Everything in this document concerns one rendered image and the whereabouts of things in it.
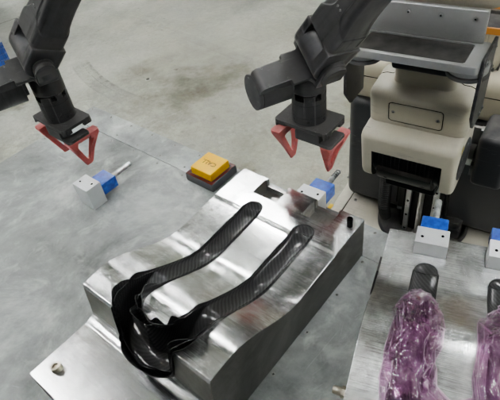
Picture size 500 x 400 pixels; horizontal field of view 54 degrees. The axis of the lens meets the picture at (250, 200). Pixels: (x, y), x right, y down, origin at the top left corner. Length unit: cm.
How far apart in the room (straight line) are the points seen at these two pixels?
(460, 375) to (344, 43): 44
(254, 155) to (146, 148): 127
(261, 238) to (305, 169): 153
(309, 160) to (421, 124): 126
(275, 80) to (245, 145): 179
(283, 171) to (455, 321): 169
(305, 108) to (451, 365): 42
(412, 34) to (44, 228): 84
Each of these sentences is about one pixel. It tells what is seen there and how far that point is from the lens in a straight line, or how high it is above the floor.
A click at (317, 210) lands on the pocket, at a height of 87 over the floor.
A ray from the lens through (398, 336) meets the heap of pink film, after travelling 67.
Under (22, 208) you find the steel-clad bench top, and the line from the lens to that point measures 119.
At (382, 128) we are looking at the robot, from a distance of 119.
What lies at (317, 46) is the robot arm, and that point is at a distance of 71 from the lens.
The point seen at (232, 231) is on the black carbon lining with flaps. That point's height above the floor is 88.
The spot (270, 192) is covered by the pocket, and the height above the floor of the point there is 86.
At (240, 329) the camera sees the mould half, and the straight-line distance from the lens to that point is 67.
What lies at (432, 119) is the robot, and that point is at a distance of 115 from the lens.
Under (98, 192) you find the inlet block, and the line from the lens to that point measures 109.
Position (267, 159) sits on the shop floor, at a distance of 241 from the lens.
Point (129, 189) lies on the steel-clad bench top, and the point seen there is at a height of 80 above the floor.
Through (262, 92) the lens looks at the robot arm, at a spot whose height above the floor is 111.
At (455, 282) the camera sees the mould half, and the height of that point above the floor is 86.
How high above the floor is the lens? 149
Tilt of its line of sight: 42 degrees down
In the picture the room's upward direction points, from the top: 9 degrees counter-clockwise
